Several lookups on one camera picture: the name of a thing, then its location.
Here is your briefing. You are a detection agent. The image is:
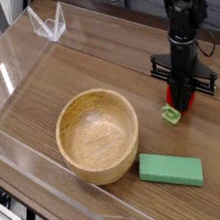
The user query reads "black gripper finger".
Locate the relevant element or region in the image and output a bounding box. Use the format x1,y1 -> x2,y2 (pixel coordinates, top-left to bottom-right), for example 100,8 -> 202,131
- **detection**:
168,78 -> 187,111
180,82 -> 196,112

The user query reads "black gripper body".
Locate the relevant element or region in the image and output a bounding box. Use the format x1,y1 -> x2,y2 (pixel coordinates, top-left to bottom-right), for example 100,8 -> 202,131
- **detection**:
150,54 -> 218,96

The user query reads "red plush strawberry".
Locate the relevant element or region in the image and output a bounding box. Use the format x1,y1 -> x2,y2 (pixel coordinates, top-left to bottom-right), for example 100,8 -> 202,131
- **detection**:
161,87 -> 196,125

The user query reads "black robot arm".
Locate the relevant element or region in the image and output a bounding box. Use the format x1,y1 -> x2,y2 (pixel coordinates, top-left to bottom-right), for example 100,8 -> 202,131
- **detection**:
150,0 -> 218,113

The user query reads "green rectangular block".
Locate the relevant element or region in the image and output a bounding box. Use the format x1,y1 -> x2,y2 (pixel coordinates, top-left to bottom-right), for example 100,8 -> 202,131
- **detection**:
139,153 -> 204,187

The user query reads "wooden bowl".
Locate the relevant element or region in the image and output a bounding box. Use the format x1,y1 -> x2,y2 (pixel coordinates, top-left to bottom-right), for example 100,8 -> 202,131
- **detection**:
55,88 -> 139,185

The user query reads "clear acrylic tray enclosure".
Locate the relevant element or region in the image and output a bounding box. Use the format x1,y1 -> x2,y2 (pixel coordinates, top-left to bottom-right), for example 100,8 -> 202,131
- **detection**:
0,0 -> 220,220

